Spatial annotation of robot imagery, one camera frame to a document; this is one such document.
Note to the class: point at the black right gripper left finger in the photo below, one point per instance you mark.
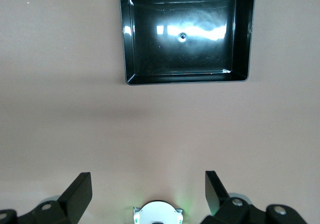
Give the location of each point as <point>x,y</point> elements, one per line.
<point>70,206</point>

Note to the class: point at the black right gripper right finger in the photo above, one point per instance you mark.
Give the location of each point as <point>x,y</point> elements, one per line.
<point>222,210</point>

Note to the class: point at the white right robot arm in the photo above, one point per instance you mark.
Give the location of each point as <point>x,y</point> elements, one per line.
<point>157,211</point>

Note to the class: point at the black plastic tray box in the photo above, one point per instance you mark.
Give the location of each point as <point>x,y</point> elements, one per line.
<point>180,58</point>

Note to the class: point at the brown table cover sheet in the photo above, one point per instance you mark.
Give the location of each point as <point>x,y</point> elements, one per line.
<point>62,108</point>

